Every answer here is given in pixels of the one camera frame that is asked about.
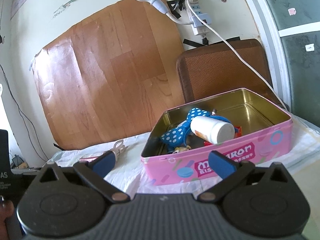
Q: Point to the small red box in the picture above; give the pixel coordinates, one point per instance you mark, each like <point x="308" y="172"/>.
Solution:
<point x="238" y="130"/>

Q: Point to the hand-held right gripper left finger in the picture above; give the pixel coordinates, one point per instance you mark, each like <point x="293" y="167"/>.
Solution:
<point x="106" y="163"/>

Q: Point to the person's left hand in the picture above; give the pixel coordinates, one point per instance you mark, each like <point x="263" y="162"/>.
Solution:
<point x="5" y="213"/>

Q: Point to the white window frame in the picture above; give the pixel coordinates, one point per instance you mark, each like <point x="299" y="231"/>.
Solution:
<point x="270" y="42"/>

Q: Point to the white window sticker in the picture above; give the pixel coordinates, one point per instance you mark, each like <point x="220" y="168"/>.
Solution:
<point x="309" y="47"/>

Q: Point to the thin pink stick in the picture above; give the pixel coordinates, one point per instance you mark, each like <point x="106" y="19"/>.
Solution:
<point x="88" y="158"/>

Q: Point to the white pill bottle orange label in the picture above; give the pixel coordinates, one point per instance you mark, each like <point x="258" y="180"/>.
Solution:
<point x="215" y="128"/>

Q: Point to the white power strip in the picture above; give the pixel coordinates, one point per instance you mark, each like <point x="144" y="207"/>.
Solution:
<point x="198" y="17"/>

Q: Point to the long black tape strip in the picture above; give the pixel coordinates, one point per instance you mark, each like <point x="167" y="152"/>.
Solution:
<point x="192" y="42"/>

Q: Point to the small beige trinket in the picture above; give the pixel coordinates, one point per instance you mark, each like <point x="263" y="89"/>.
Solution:
<point x="181" y="150"/>

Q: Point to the pink window sticker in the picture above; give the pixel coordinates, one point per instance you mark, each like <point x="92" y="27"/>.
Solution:
<point x="291" y="11"/>

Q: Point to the pink tin box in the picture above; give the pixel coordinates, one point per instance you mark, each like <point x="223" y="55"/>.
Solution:
<point x="250" y="155"/>

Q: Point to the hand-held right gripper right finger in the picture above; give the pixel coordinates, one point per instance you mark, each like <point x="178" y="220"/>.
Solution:
<point x="221" y="165"/>

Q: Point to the wood pattern wall sheet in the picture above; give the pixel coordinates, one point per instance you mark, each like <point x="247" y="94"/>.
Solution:
<point x="107" y="67"/>

